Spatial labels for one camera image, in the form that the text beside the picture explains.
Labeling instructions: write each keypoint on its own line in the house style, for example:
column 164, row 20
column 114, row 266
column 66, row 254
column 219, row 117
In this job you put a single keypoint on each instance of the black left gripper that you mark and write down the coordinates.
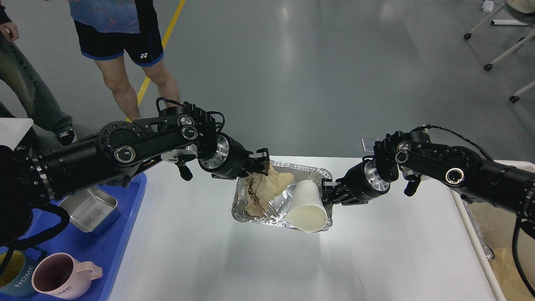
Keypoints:
column 231, row 160

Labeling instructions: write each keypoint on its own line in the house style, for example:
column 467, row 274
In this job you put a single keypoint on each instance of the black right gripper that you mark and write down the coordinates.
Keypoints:
column 359, row 185

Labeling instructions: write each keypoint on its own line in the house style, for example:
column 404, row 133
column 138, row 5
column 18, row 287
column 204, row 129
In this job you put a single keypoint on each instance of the brown paper napkin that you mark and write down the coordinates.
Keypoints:
column 260, row 189

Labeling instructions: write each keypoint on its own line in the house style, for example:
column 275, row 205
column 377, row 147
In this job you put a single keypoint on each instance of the white paper cup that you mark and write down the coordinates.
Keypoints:
column 306, row 211

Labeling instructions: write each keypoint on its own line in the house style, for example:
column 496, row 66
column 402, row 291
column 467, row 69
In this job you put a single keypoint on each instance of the aluminium foil tray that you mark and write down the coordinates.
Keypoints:
column 279, row 206

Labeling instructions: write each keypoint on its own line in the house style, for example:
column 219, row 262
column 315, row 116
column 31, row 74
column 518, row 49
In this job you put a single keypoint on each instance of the stainless steel rectangular tray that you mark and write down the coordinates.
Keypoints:
column 92, row 210

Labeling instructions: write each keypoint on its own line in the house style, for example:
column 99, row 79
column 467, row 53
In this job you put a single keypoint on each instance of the pink HOME mug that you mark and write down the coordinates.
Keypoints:
column 62, row 276

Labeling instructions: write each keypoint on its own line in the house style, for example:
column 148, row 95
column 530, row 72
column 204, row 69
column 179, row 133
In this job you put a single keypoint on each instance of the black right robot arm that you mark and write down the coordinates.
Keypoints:
column 475, row 176

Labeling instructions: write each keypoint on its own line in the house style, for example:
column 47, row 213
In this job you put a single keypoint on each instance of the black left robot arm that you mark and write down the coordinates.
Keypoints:
column 116, row 154

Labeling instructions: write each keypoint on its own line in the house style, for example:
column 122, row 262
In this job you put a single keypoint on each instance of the blue plastic bin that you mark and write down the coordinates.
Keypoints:
column 106, row 250

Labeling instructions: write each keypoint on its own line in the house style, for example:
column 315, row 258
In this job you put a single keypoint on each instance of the beige plastic waste bin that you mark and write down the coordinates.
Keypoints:
column 490, row 232

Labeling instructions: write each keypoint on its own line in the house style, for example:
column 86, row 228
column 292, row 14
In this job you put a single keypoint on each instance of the white rolling chair base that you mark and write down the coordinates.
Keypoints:
column 503, row 40

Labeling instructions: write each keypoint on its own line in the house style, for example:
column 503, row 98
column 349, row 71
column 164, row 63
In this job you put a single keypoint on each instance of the white side table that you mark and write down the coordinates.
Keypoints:
column 12, row 130

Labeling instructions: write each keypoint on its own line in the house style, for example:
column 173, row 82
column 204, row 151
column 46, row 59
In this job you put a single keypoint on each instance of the blue HOME mug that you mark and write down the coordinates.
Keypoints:
column 16, row 280

